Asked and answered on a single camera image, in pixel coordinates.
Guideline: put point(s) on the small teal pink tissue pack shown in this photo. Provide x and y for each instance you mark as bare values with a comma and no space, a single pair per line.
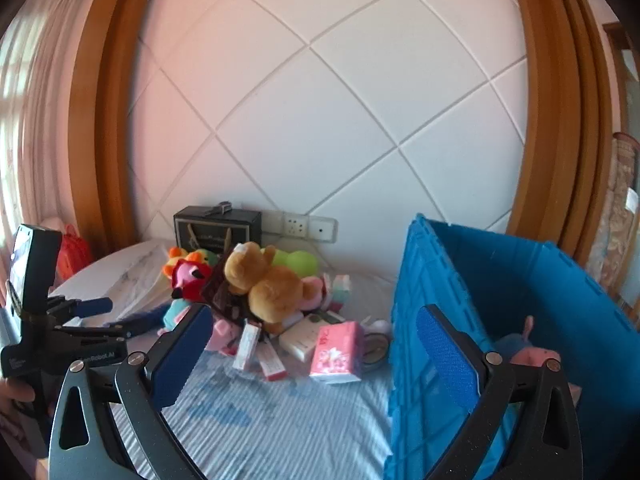
341,287

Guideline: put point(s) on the white wall socket panel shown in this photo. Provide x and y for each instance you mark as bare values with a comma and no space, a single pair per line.
321,230
295,225

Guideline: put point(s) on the striped pale blue tablecloth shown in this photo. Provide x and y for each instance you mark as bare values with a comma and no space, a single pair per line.
275,420

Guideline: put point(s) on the pink pig plush blue shirt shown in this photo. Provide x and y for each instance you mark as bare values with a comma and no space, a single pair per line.
525,352

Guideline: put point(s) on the blue plastic folding crate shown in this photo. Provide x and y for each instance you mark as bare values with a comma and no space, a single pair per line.
500,285

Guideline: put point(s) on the person's left hand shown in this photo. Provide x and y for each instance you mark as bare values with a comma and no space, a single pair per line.
11,392

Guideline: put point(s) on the pale sheer curtain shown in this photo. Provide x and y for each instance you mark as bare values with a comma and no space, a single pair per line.
30,90

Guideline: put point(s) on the brown teddy bear plush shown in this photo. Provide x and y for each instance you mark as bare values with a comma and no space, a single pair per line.
270,287

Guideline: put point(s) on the small pink pig plush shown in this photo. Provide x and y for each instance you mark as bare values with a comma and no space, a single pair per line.
312,293

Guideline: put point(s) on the white marble desktop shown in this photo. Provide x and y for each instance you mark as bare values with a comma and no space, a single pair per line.
127,270

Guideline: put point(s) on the wooden wall frame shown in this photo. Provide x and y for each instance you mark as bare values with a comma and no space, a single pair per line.
545,110
95,110

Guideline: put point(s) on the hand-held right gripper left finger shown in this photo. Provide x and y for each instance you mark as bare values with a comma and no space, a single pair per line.
182,355

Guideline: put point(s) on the pink pig plush teal dress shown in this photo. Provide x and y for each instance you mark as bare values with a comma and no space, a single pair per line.
175,313

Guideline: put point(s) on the pink flamingo plush toy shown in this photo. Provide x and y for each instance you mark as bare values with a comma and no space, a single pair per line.
192,274

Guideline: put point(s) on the small black silver gadget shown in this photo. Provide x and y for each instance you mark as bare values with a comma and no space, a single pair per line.
220,208

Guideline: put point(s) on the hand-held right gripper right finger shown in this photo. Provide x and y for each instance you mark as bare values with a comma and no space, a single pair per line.
450,355

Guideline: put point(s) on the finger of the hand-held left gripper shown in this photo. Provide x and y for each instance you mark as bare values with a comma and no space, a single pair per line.
115,331
92,306

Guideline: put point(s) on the white cardboard box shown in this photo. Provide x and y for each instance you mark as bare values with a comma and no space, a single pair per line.
300,341

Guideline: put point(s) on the green frog plush toy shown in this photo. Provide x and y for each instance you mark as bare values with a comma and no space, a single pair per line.
296,261

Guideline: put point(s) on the flat white green box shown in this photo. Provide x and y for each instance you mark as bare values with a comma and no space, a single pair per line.
326,316

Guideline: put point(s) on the white pink medicine box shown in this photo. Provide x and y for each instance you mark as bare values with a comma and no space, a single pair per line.
270,359
247,344

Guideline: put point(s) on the black gift box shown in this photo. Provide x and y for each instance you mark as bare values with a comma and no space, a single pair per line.
217,234

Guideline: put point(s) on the dark maroon lettered cloth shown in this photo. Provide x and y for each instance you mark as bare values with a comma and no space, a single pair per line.
226,296

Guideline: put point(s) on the red handbag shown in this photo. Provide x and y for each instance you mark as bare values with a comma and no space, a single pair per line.
71,256

